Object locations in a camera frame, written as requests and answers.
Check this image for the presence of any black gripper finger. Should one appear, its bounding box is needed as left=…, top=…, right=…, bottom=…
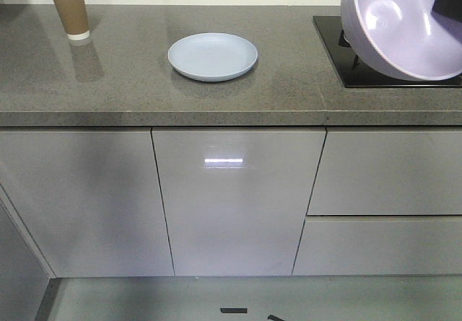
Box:
left=432, top=0, right=462, bottom=18

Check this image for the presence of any purple plastic bowl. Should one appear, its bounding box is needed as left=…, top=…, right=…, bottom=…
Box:
left=341, top=0, right=461, bottom=81

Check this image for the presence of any brown white cup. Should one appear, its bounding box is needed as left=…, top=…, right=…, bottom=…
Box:
left=53, top=0, right=90, bottom=40

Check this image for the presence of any pale blue plate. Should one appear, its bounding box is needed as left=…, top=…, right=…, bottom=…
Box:
left=167, top=33, right=258, bottom=82

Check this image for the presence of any black gas stove top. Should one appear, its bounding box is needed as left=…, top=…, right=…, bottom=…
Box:
left=313, top=16, right=461, bottom=89

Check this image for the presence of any grey upper drawer front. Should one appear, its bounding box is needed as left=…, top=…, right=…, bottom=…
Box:
left=308, top=129, right=461, bottom=216

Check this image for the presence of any grey drawer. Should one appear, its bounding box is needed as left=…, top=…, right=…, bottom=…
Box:
left=308, top=129, right=461, bottom=216
left=293, top=216, right=461, bottom=276

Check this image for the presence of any grey lower drawer front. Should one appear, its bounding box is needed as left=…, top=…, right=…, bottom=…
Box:
left=293, top=216, right=461, bottom=276

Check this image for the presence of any grey middle cabinet door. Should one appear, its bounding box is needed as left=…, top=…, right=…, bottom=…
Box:
left=152, top=129, right=325, bottom=276

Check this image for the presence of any black tape strip floor right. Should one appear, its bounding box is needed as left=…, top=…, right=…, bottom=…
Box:
left=267, top=315, right=284, bottom=321

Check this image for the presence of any black tape strip floor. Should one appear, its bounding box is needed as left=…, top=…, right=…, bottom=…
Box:
left=267, top=315, right=284, bottom=321
left=220, top=307, right=248, bottom=314

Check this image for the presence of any grey far cabinet door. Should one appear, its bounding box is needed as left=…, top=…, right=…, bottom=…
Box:
left=1, top=129, right=173, bottom=278

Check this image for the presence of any grey side cabinet door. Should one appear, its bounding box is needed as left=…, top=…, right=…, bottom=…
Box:
left=1, top=188, right=56, bottom=320

